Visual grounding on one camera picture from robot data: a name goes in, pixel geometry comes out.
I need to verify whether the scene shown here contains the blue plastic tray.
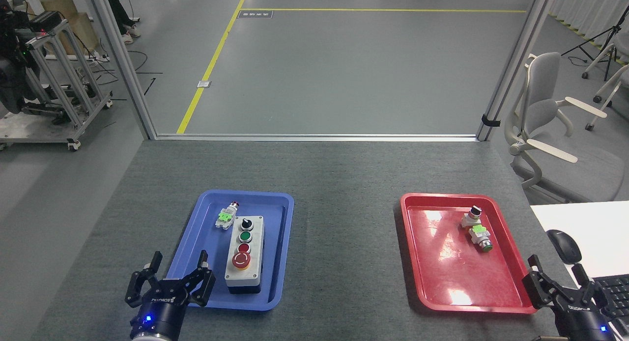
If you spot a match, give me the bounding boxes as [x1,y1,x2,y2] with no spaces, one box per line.
[161,190,295,312]

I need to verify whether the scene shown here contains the black tripod stand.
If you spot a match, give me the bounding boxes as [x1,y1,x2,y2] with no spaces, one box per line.
[561,6,629,69]

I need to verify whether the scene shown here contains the black computer mouse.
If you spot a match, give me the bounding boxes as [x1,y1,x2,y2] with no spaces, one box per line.
[546,229,583,265]

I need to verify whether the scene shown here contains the black-knob selector switch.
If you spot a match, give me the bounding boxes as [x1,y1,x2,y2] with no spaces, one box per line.
[460,206,483,228]

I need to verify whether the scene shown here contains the wooden crate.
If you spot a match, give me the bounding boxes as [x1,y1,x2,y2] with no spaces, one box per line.
[27,0,99,57]

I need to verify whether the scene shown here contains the grey office chair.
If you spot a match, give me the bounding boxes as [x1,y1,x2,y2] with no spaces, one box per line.
[505,52,626,204]

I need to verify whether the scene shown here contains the silver frame post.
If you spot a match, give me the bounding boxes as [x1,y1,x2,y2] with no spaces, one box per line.
[476,0,556,142]
[86,0,158,140]

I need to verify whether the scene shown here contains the black floor cables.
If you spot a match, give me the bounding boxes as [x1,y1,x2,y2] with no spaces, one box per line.
[92,49,164,97]

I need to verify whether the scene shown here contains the green-headed push button switch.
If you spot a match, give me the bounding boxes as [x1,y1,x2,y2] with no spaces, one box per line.
[468,225,494,253]

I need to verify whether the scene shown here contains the aluminium frame cart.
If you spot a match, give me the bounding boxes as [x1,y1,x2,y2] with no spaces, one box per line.
[0,18,114,152]

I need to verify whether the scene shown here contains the person's legs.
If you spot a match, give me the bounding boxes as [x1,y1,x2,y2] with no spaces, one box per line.
[103,0,141,45]

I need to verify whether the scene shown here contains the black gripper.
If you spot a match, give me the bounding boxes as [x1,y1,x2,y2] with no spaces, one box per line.
[522,255,617,341]
[124,250,216,338]

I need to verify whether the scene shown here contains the white-framed wheeled chair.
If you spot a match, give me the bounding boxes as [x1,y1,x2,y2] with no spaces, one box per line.
[582,41,629,131]

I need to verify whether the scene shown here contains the grey four-button control box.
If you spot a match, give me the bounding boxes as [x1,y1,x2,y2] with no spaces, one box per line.
[225,215,265,295]

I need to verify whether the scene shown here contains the black keyboard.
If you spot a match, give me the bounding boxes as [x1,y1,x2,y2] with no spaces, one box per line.
[592,275,629,334]

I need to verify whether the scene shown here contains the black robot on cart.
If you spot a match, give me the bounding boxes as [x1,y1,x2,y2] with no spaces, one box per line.
[0,0,59,116]

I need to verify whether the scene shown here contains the red plastic tray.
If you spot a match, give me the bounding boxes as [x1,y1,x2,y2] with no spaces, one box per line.
[400,193,539,314]

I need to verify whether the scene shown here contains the red-headed push button switch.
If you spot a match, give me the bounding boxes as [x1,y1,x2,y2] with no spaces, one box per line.
[215,201,241,230]

